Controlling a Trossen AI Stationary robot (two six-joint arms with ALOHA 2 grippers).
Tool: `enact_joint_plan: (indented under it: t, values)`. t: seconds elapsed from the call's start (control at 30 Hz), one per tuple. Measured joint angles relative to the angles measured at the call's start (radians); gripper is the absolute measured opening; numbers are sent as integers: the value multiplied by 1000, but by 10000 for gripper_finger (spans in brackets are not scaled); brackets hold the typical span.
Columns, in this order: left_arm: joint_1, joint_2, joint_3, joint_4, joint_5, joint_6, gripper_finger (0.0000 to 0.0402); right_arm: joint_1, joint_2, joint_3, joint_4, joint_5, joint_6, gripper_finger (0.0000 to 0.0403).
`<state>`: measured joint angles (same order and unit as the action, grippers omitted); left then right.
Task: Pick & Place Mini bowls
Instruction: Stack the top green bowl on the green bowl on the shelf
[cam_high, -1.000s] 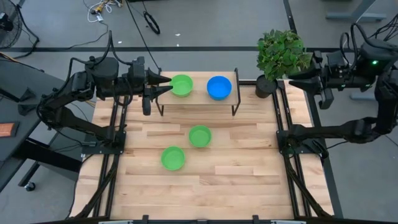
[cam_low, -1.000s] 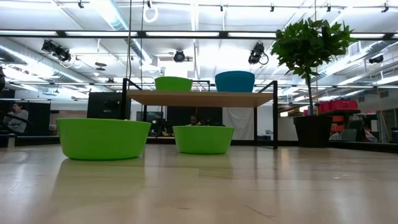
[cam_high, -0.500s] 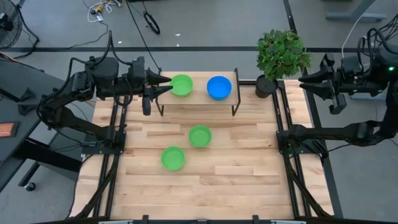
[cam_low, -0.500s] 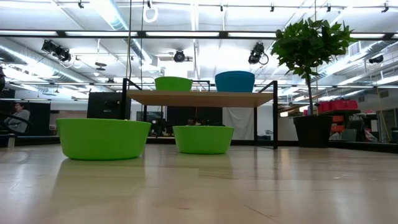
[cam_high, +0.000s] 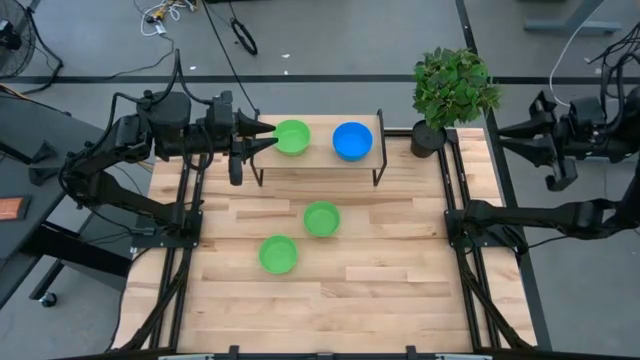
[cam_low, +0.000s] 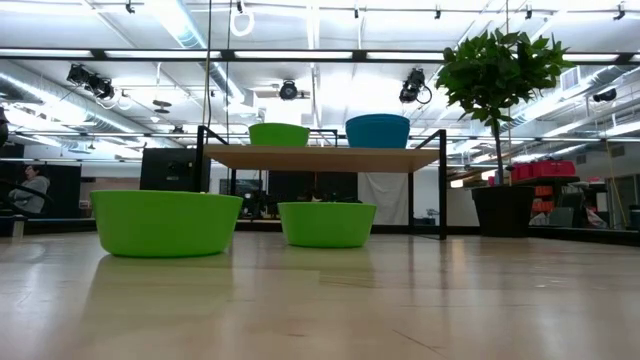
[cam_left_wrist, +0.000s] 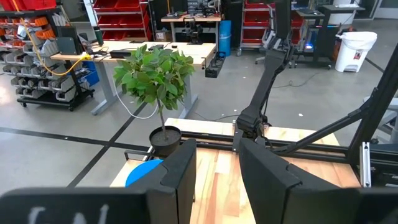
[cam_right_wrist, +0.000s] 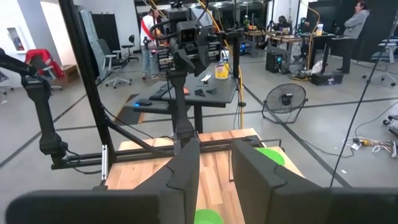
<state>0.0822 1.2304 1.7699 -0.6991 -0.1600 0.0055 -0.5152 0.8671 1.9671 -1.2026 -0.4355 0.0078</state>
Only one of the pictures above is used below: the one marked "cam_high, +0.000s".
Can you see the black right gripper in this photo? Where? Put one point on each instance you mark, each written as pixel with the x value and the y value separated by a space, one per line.
pixel 580 130

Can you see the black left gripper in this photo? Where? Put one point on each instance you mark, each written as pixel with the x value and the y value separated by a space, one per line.
pixel 220 125

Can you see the green plastic mini bowl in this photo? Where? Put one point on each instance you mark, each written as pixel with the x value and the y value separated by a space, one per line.
pixel 321 218
pixel 278 254
pixel 291 136

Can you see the blue plastic mini bowl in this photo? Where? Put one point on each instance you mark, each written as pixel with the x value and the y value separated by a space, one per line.
pixel 352 141

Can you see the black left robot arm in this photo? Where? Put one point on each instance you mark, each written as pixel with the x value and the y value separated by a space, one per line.
pixel 115 195

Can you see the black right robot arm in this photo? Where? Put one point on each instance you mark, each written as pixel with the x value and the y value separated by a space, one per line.
pixel 550 217

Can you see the green potted plant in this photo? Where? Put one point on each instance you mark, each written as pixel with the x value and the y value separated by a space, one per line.
pixel 452 85

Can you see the grey table foot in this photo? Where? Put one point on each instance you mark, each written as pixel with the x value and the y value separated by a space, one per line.
pixel 570 26

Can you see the black spare gripper finger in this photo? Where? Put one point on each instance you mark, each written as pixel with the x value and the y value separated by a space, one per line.
pixel 42 175
pixel 42 150

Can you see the black standing desk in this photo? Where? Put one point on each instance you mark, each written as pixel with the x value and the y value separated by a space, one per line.
pixel 30 130

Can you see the orange card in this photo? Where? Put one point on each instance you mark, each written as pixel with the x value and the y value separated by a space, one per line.
pixel 11 208

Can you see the black floor fan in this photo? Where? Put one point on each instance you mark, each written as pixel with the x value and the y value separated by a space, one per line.
pixel 12 40

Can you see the wooden shelf with black frame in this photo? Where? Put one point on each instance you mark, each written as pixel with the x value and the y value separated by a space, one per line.
pixel 321 152

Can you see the silver bracket plate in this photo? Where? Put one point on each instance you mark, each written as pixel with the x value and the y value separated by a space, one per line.
pixel 185 357
pixel 462 357

